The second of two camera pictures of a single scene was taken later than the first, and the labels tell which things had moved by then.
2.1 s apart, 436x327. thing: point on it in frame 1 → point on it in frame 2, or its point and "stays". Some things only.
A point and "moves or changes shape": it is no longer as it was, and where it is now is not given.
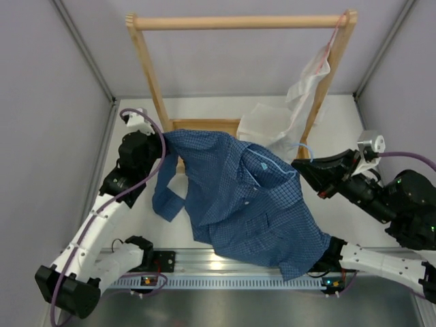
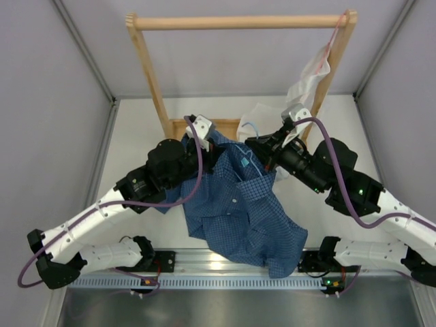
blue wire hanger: x=269 y=159 moves or changes shape
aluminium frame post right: x=404 y=13 stays
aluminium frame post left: x=75 y=34 stays
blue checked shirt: x=244 y=202 moves or changes shape
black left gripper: x=155 y=138 → x=210 y=157
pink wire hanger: x=329 y=44 stays
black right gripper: x=329 y=176 → x=264 y=146
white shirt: x=273 y=127 stays
